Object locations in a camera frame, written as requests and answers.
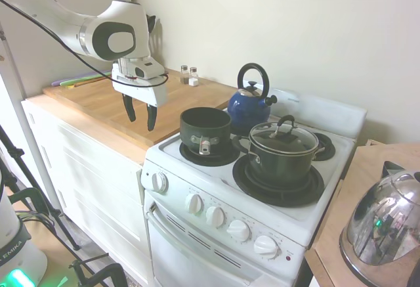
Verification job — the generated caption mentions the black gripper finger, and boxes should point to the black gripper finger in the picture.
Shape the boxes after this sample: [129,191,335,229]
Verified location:
[122,93,137,123]
[146,103,159,133]

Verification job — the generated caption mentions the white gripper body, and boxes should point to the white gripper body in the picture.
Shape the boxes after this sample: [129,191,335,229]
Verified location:
[112,58,169,108]

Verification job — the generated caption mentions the glass pot lid black handle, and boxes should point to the glass pot lid black handle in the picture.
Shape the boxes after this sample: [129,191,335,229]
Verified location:
[248,115,320,155]

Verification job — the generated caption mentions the wooden butcher block countertop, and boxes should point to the wooden butcher block countertop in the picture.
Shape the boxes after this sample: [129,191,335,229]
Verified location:
[42,68,238,147]

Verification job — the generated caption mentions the glass salt shaker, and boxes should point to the glass salt shaker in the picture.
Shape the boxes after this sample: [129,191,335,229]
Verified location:
[188,66,200,87]

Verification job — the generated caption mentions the green cutting mat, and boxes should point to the green cutting mat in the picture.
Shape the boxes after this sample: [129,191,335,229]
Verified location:
[60,72,113,89]

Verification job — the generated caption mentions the white stove knob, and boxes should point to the white stove knob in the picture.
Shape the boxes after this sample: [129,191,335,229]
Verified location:
[184,193,205,215]
[205,206,226,229]
[151,171,169,194]
[253,234,280,258]
[226,219,251,243]

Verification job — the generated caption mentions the purple cutting mat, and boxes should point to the purple cutting mat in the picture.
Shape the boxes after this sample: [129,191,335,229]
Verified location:
[51,75,99,87]

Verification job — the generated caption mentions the white kitchen cabinet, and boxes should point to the white kitchen cabinet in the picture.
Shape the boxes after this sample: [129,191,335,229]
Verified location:
[20,95,156,287]

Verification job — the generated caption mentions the blue whistling kettle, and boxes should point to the blue whistling kettle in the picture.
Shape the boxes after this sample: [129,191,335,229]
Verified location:
[226,62,278,127]

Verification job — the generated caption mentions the white stand pole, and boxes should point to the white stand pole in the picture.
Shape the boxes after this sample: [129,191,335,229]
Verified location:
[0,20,65,213]

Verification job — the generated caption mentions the black tripod stand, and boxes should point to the black tripod stand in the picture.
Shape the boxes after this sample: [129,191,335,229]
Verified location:
[0,125,81,252]

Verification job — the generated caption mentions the large black electric stove burner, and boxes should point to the large black electric stove burner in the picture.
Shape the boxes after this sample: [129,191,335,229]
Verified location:
[232,153,326,208]

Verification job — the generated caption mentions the white electric stove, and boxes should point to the white electric stove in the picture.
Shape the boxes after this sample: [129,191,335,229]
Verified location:
[141,86,368,287]

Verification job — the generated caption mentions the light wooden side table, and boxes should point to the light wooden side table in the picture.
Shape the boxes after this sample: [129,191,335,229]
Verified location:
[304,139,420,287]

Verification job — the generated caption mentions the shiny steel electric kettle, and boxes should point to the shiny steel electric kettle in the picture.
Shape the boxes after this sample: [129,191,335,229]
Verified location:
[339,160,420,284]

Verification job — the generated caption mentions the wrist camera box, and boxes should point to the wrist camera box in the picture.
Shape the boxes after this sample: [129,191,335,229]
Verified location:
[134,61,165,81]

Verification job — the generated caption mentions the black saucepan with long handle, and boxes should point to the black saucepan with long handle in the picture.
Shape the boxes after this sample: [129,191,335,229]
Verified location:
[179,107,233,156]

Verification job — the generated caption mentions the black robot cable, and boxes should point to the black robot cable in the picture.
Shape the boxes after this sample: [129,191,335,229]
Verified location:
[0,0,170,89]

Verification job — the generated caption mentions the white oven door handle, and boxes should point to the white oven door handle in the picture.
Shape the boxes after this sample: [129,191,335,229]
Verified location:
[146,201,263,284]

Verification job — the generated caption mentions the black two-handled pot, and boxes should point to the black two-handled pot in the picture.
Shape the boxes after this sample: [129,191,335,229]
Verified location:
[246,135,326,185]

